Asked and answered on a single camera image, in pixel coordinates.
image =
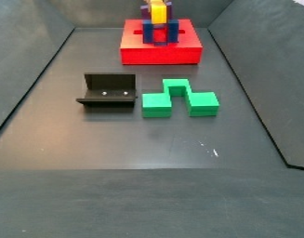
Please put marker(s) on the yellow long bar block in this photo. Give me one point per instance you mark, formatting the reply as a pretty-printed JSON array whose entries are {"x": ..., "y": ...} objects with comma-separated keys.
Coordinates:
[{"x": 158, "y": 11}]

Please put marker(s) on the red slotted board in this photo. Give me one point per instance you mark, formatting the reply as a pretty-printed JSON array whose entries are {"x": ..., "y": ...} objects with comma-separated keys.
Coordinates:
[{"x": 136, "y": 53}]

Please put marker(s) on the green zigzag block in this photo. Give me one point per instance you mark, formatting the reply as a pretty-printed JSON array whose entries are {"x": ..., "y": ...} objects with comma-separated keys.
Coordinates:
[{"x": 200, "y": 103}]

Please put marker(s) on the blue U-shaped block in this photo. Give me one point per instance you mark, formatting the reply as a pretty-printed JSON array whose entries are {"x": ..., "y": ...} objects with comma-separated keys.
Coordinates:
[{"x": 160, "y": 34}]

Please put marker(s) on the purple U-shaped block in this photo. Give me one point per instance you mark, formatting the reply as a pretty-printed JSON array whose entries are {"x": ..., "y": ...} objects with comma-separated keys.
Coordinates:
[{"x": 146, "y": 9}]

